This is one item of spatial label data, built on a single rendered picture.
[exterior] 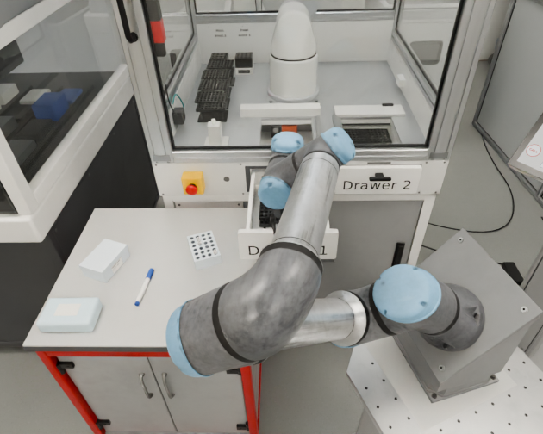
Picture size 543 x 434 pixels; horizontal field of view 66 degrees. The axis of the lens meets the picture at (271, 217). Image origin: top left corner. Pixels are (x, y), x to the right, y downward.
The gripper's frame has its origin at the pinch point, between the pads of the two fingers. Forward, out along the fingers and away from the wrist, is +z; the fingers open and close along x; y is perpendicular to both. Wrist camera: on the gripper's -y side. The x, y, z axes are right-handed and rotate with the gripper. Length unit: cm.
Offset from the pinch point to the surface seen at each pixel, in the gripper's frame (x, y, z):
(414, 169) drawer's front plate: 43, -33, -1
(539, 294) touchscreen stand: 96, -17, 46
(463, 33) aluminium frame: 49, -35, -45
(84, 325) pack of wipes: -55, 21, 11
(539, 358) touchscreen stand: 110, -14, 87
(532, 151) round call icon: 78, -29, -10
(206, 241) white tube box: -26.4, -11.3, 10.9
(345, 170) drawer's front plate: 19.9, -33.3, -1.4
